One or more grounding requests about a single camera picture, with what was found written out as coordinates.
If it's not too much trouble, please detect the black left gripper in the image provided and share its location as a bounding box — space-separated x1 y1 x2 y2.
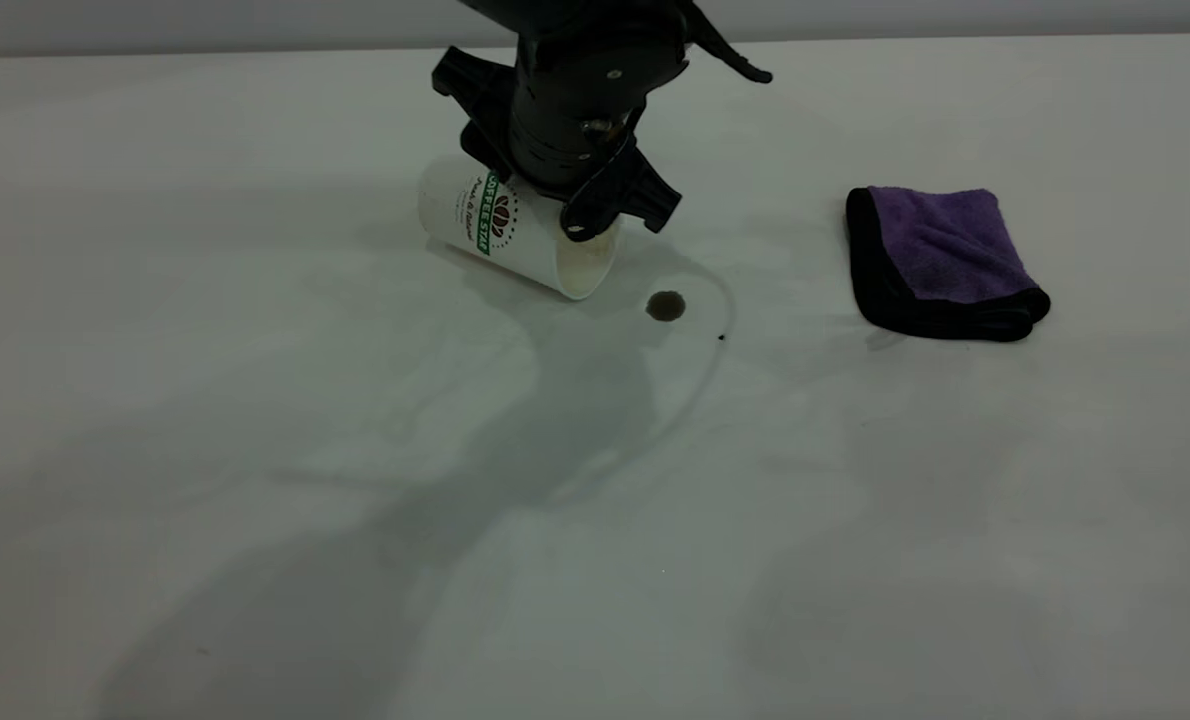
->
431 22 694 244

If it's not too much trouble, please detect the white paper coffee cup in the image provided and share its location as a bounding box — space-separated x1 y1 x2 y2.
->
417 155 621 301

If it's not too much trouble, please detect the purple black-edged microfiber cloth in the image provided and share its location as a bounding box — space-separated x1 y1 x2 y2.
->
845 186 1052 343

